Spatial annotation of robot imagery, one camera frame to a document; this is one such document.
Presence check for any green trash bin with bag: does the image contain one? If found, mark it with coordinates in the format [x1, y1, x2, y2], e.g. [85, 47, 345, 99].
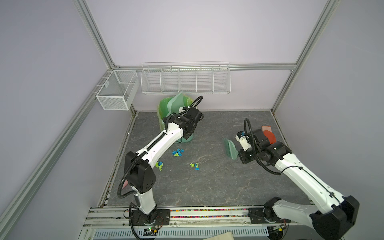
[157, 95, 194, 131]

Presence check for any small white wire basket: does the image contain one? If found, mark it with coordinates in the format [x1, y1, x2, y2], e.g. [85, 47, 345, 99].
[96, 70, 140, 111]

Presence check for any green blue scrap far left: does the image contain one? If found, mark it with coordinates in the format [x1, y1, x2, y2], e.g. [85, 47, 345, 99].
[155, 162, 164, 171]

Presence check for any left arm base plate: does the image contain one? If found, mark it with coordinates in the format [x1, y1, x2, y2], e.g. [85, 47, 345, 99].
[129, 209, 171, 226]

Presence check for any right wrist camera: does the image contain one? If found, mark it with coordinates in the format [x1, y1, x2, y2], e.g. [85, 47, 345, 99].
[236, 131, 252, 151]

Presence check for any long white wire basket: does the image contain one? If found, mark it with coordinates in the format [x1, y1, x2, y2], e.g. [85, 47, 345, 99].
[141, 62, 232, 95]

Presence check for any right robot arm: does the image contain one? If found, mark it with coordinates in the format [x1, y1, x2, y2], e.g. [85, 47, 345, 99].
[236, 119, 360, 240]

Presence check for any red rubber glove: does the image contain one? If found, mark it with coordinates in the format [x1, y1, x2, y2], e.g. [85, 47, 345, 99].
[261, 126, 277, 145]

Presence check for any green blue scrap centre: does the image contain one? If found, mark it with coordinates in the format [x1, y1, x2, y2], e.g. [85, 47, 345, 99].
[190, 163, 200, 171]

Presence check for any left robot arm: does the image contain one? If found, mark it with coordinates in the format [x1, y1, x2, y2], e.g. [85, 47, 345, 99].
[117, 96, 204, 222]

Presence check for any mint green dustpan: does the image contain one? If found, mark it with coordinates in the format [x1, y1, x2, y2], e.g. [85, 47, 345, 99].
[167, 92, 184, 114]

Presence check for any mint green hand brush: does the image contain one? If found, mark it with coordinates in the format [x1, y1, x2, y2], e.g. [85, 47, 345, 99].
[223, 139, 239, 160]

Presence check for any green blue scrap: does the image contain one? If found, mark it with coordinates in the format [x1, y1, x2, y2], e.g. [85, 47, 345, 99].
[155, 162, 164, 171]
[190, 163, 200, 171]

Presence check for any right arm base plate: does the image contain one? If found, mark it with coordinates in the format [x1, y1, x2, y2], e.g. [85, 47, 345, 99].
[248, 207, 291, 224]

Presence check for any blue paper scrap cluster left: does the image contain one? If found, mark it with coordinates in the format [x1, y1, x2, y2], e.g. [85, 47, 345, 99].
[172, 149, 184, 157]

